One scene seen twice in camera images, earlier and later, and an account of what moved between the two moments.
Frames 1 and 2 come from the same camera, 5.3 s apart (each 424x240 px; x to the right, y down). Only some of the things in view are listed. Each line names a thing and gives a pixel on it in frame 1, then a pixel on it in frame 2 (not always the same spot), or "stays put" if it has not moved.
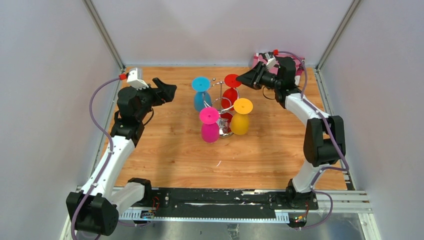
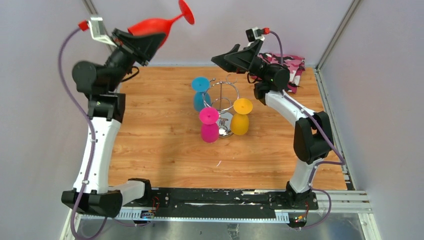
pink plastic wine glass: (209, 117) stays put
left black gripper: (164, 94) -> (138, 47)
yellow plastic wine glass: (239, 122) stays put
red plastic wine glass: (230, 95) -> (160, 26)
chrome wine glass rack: (221, 97) stays put
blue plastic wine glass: (202, 99) stays put
